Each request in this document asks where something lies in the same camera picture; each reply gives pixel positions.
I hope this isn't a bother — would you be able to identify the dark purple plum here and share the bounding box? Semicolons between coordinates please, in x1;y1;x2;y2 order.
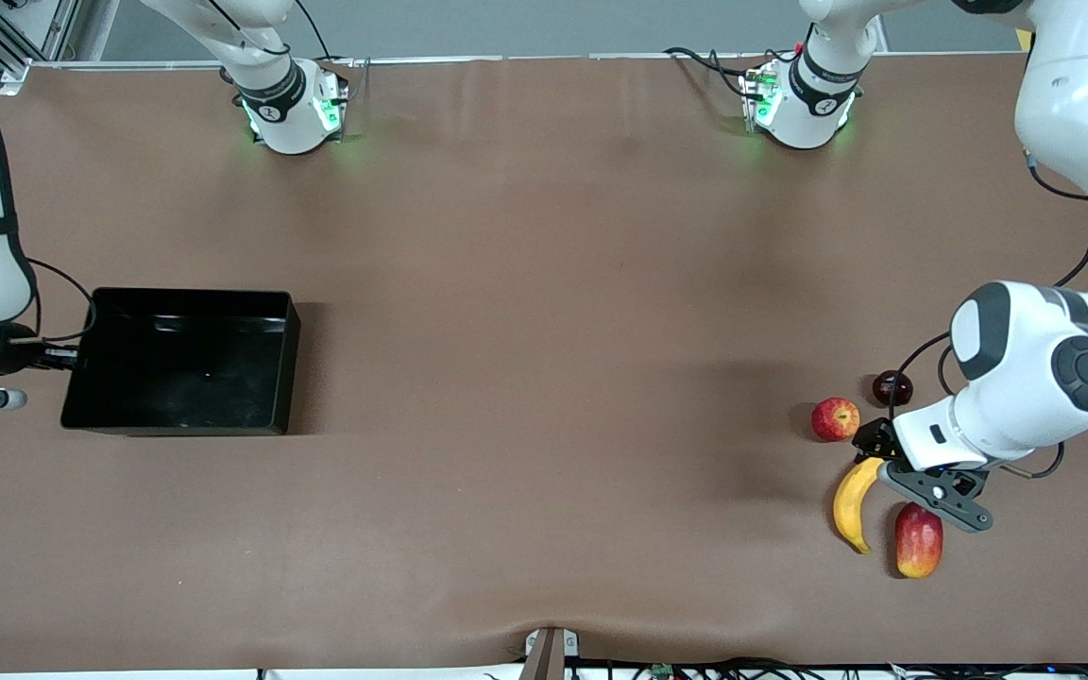
872;370;914;409

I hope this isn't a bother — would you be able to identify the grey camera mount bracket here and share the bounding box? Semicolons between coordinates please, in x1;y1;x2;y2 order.
520;626;581;680

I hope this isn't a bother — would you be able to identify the black left base cable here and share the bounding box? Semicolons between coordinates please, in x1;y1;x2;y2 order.
662;45;762;100

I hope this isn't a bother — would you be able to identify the black base cable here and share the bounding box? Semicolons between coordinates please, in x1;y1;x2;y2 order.
294;0;370;95
662;45;762;100

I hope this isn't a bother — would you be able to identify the black plastic tray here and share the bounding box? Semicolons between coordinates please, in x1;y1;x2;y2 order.
60;287;301;437

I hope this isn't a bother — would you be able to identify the small red yellow apple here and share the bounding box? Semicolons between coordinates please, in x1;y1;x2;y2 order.
810;398;861;443

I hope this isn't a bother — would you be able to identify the silver table edge rail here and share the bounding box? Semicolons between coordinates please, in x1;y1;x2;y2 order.
0;52;1027;72

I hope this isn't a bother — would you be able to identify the yellow banana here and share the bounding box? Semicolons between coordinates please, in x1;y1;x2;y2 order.
833;456;887;555

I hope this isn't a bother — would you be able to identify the black right base cable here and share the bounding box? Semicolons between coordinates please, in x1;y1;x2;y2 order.
294;0;370;95

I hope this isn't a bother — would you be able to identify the aluminium frame with diagonal struts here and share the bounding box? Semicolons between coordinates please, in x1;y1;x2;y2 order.
0;0;82;95

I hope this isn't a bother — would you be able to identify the red yellow mango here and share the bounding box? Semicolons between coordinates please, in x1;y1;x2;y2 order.
894;503;944;580

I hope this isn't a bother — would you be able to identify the brown table mat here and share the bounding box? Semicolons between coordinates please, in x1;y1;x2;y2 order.
0;52;1088;673

